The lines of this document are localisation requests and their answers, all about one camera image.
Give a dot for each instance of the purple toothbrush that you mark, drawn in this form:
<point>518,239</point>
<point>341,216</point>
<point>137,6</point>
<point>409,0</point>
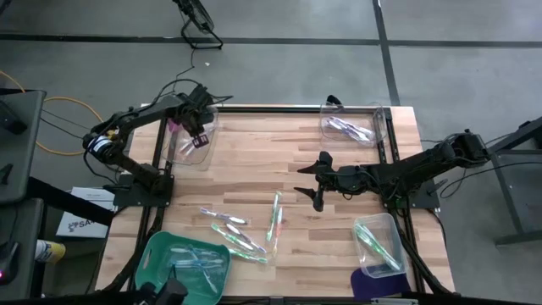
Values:
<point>252,244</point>
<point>345,133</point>
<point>224,216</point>
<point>351,127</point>

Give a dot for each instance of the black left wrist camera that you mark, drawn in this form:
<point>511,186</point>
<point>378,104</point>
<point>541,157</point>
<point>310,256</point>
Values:
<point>201,140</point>

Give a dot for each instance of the clear plastic bin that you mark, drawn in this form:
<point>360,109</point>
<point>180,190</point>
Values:
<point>211,159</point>
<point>368,112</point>

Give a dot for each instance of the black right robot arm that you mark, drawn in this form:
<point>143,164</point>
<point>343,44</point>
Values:
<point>423,167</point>

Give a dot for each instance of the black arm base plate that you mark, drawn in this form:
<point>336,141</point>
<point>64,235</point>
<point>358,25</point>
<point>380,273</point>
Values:
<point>127,199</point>
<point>427,197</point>

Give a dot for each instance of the blue toothbrush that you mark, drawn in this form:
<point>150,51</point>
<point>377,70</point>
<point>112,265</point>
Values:
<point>199,263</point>
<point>207,277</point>
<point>195,252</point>

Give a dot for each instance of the dark purple paper sheet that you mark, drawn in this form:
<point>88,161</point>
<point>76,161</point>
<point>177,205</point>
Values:
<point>372,290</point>

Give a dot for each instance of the teal plastic bin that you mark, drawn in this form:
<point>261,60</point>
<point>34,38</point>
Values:
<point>156,254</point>

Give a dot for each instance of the green toothbrush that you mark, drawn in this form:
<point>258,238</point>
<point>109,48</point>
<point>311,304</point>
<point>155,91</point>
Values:
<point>247,256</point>
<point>387,258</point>
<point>232,237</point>
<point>274,216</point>
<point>365,234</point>

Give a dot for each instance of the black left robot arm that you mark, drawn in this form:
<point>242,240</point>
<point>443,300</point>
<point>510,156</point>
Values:
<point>144,111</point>

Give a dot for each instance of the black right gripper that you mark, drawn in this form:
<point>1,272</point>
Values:
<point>345,180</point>

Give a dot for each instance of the black clamp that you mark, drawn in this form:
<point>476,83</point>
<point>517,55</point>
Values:
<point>334,100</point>

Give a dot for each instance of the yellow and white can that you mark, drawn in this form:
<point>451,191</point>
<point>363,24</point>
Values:
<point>51,251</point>

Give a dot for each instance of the pink paper sheet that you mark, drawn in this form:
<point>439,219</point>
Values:
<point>174,125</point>

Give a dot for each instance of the small clear plastic tub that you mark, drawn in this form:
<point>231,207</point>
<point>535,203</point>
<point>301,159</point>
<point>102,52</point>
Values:
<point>372,219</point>

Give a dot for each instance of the small black desk object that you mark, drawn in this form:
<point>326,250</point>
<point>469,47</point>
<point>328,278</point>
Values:
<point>5,173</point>

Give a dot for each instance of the black computer mouse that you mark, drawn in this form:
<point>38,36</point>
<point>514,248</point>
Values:
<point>8,258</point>

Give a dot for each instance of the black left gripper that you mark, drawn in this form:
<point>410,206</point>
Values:
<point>197,114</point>

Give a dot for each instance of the black table frame rail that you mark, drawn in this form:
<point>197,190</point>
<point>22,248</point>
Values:
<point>275,109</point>

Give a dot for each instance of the white printed box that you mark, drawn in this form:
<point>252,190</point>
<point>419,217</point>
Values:
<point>84,220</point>

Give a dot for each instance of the black diagonal bar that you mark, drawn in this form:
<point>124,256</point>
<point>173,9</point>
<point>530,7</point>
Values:
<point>63,199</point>

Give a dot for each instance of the black clamp device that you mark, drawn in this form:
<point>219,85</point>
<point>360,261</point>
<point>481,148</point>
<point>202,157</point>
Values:
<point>169,294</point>

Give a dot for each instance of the dark grey table frame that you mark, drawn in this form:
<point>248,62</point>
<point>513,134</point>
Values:
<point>508,197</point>

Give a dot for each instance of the black rig strut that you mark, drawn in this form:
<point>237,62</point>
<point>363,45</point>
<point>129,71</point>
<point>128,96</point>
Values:
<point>425,264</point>
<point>127,271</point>

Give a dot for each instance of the dark grey desk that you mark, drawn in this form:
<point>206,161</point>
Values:
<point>25,220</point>

